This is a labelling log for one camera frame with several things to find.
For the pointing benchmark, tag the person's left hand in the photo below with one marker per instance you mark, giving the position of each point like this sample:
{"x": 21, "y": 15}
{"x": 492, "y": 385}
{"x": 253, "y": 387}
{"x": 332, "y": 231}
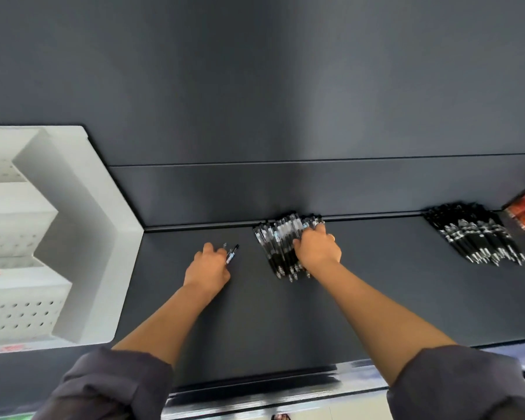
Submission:
{"x": 208, "y": 273}

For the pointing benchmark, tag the person's right hand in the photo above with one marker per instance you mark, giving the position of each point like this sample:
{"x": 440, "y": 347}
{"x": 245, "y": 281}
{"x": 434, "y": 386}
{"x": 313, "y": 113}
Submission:
{"x": 319, "y": 251}

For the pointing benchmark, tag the clear-barrel black-grip pen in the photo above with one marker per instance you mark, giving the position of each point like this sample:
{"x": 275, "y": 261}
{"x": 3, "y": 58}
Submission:
{"x": 232, "y": 255}

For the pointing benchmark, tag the row of clear-barrel pens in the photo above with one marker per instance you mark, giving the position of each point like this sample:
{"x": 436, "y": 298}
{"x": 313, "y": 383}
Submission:
{"x": 275, "y": 244}

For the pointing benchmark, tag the white tiered pen holder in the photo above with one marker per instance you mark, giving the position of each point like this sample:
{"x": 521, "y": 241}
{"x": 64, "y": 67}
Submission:
{"x": 92, "y": 240}

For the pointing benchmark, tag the aligned bundle of black pens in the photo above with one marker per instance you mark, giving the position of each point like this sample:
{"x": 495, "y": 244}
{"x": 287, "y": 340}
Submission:
{"x": 468, "y": 233}

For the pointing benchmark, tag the person's right forearm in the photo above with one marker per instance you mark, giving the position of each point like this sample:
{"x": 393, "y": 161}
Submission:
{"x": 385, "y": 319}

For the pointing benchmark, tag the person's left forearm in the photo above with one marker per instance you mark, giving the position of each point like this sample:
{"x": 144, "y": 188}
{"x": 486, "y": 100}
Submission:
{"x": 166, "y": 328}

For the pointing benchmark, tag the grey left sleeve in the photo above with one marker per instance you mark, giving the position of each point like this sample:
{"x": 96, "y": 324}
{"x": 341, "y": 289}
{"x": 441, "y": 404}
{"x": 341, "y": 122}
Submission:
{"x": 109, "y": 384}

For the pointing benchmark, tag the grey sleeve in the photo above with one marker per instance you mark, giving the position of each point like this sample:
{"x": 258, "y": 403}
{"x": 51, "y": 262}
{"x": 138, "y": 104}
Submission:
{"x": 109, "y": 384}
{"x": 463, "y": 384}

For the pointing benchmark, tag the dark patterned shoe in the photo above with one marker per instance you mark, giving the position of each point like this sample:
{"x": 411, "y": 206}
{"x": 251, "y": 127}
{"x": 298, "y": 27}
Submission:
{"x": 281, "y": 417}

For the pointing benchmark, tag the dark grey shelf unit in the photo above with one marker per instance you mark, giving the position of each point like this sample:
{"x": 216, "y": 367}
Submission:
{"x": 267, "y": 83}

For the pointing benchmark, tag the grey right sleeve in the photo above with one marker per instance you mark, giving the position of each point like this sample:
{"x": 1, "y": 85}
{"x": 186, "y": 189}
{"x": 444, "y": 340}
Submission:
{"x": 463, "y": 384}

